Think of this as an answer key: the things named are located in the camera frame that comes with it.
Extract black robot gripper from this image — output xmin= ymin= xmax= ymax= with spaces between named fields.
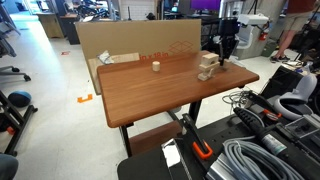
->
xmin=218 ymin=16 xmax=241 ymax=67

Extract wooden arch block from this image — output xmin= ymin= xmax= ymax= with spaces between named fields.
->
xmin=201 ymin=53 xmax=221 ymax=67

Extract wooden base block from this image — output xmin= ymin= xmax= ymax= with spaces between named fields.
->
xmin=197 ymin=68 xmax=215 ymax=82

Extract black background desk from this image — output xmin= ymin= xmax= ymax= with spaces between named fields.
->
xmin=185 ymin=13 xmax=224 ymax=52

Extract red fire extinguisher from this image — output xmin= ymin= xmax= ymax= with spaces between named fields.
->
xmin=258 ymin=21 xmax=272 ymax=42

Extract monitor with purple screen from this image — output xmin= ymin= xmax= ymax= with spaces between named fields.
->
xmin=189 ymin=0 xmax=223 ymax=12

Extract black equipment case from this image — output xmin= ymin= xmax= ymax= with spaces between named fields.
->
xmin=259 ymin=65 xmax=305 ymax=103

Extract black tool with orange band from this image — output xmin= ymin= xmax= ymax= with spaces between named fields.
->
xmin=247 ymin=91 xmax=283 ymax=122

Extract person in khaki shorts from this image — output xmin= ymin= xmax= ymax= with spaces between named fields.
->
xmin=269 ymin=0 xmax=317 ymax=64

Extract white VR controller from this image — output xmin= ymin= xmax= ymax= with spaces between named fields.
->
xmin=273 ymin=73 xmax=319 ymax=121

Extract orange and black clamp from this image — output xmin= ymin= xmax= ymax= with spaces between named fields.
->
xmin=181 ymin=112 xmax=214 ymax=161

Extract large cardboard box sheet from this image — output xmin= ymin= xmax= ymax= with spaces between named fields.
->
xmin=75 ymin=18 xmax=202 ymax=95

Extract clear plastic box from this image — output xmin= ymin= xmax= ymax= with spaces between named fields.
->
xmin=284 ymin=112 xmax=320 ymax=140

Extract brown wooden board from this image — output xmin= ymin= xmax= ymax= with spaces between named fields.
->
xmin=128 ymin=120 xmax=183 ymax=156

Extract shiny silver metal strip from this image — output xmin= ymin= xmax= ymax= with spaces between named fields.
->
xmin=161 ymin=137 xmax=194 ymax=180

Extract silver aluminium extrusion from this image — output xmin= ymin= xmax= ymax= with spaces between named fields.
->
xmin=205 ymin=155 xmax=236 ymax=180

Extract crumpled white plastic wrap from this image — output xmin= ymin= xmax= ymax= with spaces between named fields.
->
xmin=97 ymin=50 xmax=115 ymax=65

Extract wooden desk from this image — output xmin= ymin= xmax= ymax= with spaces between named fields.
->
xmin=118 ymin=84 xmax=246 ymax=158

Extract black cart surface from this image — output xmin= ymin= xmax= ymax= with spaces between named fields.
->
xmin=116 ymin=99 xmax=320 ymax=180

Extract black cabinet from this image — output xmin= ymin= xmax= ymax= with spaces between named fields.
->
xmin=58 ymin=14 xmax=81 ymax=46

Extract light wooden cabinet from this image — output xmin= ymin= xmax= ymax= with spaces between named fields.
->
xmin=35 ymin=12 xmax=65 ymax=39

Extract blue ball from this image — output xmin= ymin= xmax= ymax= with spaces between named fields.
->
xmin=7 ymin=90 xmax=33 ymax=109

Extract grey office chair base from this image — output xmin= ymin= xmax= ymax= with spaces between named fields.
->
xmin=0 ymin=65 xmax=32 ymax=83

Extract dark blue round object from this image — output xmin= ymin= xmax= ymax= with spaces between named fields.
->
xmin=0 ymin=153 xmax=20 ymax=180

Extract thin tangled grey cables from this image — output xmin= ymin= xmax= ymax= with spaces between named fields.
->
xmin=221 ymin=89 xmax=252 ymax=108

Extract thick black cable connector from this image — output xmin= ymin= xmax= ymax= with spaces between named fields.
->
xmin=232 ymin=106 xmax=288 ymax=157

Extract grey coiled cable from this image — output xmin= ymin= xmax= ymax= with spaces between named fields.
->
xmin=222 ymin=137 xmax=306 ymax=180

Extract black metal stand frame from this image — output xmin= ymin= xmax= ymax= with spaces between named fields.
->
xmin=0 ymin=89 xmax=39 ymax=158

